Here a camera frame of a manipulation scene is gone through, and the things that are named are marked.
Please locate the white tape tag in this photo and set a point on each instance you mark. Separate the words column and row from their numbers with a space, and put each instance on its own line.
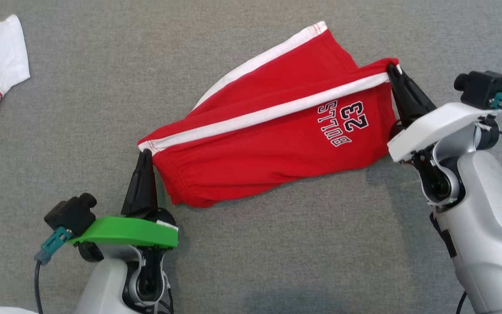
column 11, row 310

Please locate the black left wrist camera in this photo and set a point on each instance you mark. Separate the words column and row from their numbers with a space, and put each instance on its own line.
column 70, row 213

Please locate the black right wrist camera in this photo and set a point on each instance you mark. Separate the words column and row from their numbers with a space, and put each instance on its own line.
column 484, row 87

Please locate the red Bulls 23 shorts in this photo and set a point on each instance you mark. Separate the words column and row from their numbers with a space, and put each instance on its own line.
column 268, row 148

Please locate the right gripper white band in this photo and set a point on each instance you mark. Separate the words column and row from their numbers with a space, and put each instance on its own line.
column 434, row 128

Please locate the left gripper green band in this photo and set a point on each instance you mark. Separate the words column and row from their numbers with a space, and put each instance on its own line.
column 129, row 231

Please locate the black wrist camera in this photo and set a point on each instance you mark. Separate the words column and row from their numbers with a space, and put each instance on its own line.
column 484, row 87
column 70, row 213

